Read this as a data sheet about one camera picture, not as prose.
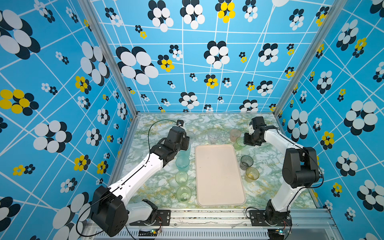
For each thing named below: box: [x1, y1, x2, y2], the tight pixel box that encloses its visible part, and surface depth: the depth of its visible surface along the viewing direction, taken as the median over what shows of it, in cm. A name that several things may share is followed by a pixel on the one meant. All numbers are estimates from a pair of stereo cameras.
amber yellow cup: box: [244, 167, 260, 183], surface depth 86 cm
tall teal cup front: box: [175, 155, 190, 173], surface depth 89 cm
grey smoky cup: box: [239, 155, 254, 171], surface depth 93 cm
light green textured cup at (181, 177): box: [175, 171, 189, 186], surface depth 86 cm
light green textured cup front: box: [176, 185, 192, 204], surface depth 81 cm
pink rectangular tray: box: [195, 144, 246, 207], surface depth 91 cm
